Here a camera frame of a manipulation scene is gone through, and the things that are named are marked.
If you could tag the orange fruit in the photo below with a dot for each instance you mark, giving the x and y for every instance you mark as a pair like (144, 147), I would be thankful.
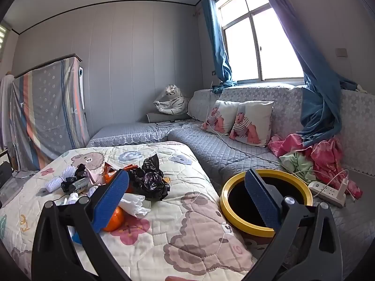
(115, 219)

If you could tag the window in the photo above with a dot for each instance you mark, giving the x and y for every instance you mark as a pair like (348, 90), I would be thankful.
(240, 52)

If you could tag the person's right hand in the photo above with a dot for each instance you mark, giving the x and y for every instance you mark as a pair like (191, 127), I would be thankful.
(175, 279)

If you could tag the cartoon bear printed quilt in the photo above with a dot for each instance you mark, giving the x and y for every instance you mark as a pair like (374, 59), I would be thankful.
(175, 219)

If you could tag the small blue plastic piece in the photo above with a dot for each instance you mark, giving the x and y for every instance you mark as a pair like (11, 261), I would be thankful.
(76, 238)

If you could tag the orange snack wrapper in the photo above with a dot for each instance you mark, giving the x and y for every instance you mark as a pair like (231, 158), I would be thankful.
(109, 178)

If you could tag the white tiger plush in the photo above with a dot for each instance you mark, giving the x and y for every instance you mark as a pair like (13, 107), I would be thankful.
(175, 102)

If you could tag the light green cloth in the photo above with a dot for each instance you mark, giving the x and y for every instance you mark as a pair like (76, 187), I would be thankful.
(296, 164)

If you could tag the beige wall switch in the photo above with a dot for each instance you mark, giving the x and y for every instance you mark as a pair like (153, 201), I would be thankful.
(341, 52)

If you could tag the white tissue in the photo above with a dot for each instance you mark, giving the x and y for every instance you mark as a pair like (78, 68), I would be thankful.
(131, 203)

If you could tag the white hanging cloth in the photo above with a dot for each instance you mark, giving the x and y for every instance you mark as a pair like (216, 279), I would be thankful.
(6, 108)

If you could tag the grey bolster pillow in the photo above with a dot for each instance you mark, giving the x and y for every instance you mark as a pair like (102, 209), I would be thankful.
(158, 117)

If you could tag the yellow rimmed trash bin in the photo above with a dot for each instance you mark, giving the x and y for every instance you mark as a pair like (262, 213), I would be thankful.
(278, 172)

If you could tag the grey green packet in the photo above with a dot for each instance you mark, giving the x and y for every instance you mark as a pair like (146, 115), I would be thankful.
(80, 184)

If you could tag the short knotted blue curtain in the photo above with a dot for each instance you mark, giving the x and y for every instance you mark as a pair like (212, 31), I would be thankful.
(218, 49)

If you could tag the small black wrapper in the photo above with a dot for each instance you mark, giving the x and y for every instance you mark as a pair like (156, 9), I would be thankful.
(70, 183)

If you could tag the pink paper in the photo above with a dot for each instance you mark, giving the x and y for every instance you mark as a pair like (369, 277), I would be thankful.
(95, 178)

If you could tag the white charger plug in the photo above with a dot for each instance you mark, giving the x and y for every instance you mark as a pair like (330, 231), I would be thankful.
(344, 186)

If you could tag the white power strip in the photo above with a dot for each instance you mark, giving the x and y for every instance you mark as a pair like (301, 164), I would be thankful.
(325, 194)

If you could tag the baby print pillow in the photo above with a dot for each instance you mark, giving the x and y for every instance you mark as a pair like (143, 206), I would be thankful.
(219, 117)
(252, 123)

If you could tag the pink floral cloth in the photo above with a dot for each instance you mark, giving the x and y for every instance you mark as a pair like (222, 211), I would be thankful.
(325, 158)

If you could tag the black plastic bag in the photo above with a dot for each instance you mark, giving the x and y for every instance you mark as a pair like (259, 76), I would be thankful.
(149, 181)

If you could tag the white paper scraps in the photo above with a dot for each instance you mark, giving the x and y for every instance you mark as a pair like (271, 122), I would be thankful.
(71, 199)

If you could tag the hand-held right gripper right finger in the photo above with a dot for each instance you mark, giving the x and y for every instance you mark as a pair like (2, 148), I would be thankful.
(260, 199)

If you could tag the long blue curtain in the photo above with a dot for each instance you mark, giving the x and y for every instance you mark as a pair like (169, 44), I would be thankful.
(316, 108)

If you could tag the grey quilted corner sofa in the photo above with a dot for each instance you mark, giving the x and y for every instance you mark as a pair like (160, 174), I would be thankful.
(205, 149)

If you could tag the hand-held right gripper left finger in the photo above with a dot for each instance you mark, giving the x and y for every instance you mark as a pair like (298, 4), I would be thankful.
(110, 199)

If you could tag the window blind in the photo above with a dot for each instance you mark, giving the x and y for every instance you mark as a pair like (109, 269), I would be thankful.
(3, 41)

